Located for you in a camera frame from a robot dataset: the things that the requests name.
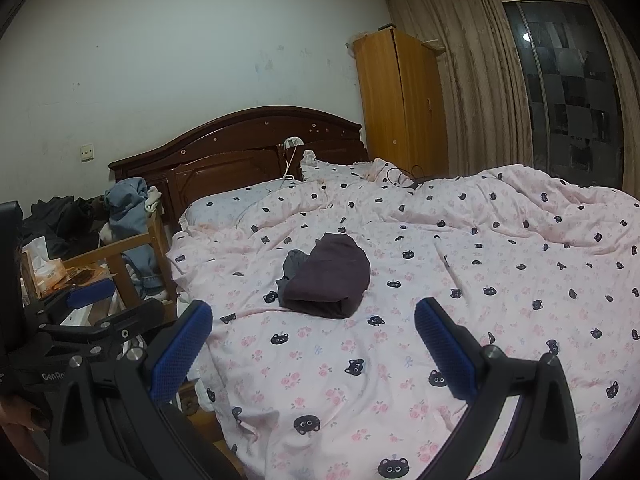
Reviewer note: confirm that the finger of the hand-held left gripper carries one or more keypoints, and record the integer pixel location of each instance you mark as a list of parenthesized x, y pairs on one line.
[(130, 322), (90, 292)]

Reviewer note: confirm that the wall socket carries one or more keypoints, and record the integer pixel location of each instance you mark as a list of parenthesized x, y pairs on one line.
[(87, 152)]

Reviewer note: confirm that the pile of black clothes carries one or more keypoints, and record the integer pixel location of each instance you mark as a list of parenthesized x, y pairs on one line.
[(60, 220)]

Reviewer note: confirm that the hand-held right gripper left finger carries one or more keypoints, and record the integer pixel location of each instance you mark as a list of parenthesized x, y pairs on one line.
[(180, 355)]

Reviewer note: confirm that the wooden chair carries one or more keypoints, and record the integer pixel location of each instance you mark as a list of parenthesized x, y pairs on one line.
[(156, 255)]

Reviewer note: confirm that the grey and purple hooded jacket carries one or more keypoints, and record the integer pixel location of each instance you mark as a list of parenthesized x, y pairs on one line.
[(330, 275)]

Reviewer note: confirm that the dark wooden bed headboard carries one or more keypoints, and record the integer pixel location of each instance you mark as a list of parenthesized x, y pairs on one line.
[(240, 150)]

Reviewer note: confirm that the white tissue pack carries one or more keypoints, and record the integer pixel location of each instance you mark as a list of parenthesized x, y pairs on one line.
[(37, 255)]

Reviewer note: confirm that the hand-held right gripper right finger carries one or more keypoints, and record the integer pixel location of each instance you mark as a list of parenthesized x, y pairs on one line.
[(445, 355)]

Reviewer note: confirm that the person's left hand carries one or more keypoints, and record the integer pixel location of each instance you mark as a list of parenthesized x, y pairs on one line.
[(20, 412)]

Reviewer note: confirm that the orange wooden wardrobe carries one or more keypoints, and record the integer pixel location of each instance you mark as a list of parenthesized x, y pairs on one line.
[(400, 105)]

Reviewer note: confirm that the blue jeans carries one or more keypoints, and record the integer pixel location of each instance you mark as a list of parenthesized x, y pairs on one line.
[(125, 200)]

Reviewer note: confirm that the pale blue cat print pillow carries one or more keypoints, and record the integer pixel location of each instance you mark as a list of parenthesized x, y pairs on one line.
[(225, 205)]

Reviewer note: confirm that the pink cat print blanket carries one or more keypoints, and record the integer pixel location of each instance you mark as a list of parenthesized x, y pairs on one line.
[(450, 260)]

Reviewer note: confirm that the orange snack bag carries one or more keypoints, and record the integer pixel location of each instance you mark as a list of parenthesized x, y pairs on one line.
[(85, 275)]

